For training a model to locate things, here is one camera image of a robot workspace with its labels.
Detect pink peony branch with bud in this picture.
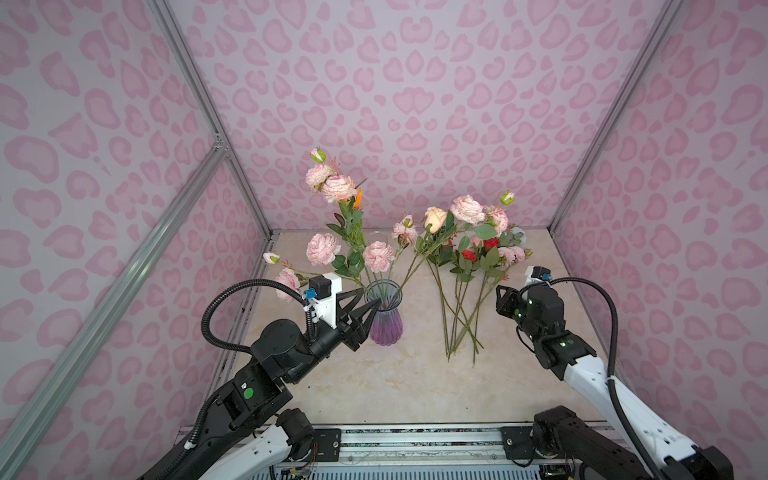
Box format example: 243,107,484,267
262,232,361,302

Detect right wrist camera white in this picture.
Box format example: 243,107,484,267
524,266,552,287

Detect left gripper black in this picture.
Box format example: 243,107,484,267
288,285,380,387

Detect orange rose stem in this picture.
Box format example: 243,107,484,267
327,190,366,285

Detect clear glass cylinder vase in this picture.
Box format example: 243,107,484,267
366,231,389,244

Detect striped pink peony branch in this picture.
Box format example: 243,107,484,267
418,191,515,270

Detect small pink bud sprig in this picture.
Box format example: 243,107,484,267
392,215,418,249

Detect left aluminium frame strut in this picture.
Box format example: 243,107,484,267
146,0,273,240

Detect right aluminium frame strut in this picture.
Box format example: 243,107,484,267
547,0,688,237

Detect purple glass vase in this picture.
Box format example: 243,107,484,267
365,279,404,346

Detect red rose stem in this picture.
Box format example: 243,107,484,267
444,237,501,360

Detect peach rose stem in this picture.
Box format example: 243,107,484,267
394,206,450,287

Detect small mixed roses spray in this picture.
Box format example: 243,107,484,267
470,225,533,310

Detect pink peony flower stem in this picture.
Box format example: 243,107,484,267
363,241,396,285

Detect diagonal aluminium frame strut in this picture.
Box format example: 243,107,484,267
0,143,228,475

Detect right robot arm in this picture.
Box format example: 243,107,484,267
495,281,734,479

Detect small pink peony sprig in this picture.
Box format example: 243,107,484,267
304,147,367,210

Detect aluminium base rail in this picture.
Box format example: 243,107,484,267
173,419,685,480

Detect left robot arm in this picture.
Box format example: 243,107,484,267
142,279,381,479

